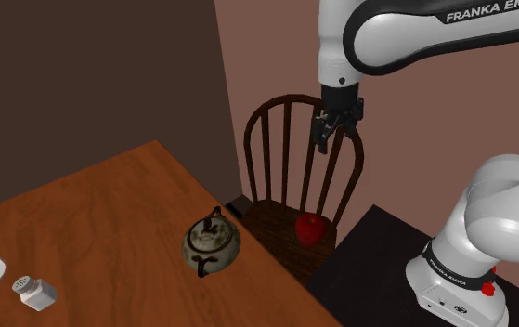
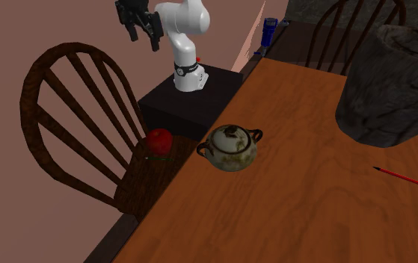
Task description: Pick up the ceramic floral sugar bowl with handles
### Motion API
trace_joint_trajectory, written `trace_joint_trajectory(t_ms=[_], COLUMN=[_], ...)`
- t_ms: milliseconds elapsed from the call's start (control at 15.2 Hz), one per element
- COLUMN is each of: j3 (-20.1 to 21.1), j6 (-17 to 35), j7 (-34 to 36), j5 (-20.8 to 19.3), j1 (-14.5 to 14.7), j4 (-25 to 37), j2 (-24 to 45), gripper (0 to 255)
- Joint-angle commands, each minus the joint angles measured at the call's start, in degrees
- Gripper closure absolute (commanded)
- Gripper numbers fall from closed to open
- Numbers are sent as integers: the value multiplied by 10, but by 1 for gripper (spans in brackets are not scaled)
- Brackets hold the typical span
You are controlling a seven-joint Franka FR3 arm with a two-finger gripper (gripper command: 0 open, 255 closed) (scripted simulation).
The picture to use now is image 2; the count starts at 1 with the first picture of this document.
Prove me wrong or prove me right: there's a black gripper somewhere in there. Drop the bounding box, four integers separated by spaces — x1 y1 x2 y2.
114 0 165 52

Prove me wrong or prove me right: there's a black robot stand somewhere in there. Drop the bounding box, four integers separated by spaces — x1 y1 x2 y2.
137 64 245 143

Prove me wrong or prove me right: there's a red apple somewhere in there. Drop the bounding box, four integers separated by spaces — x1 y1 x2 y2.
146 127 174 156

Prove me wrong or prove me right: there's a blue cylindrical bottle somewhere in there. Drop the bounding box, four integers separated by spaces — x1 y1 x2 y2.
260 16 279 58

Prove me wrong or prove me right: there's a dark wooden spindle-back chair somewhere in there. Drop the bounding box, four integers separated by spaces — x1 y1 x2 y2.
19 41 200 223
265 0 408 78

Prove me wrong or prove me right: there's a brown wooden table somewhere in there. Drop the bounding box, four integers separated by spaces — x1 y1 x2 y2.
83 56 418 263

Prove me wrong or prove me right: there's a large grey stone vase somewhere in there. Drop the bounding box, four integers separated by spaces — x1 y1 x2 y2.
334 24 418 149

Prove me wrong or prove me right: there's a red pencil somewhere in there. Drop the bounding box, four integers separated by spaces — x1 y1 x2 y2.
372 166 418 194

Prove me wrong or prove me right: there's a beige lidded two-handled pot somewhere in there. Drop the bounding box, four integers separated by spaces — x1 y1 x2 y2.
196 124 264 173

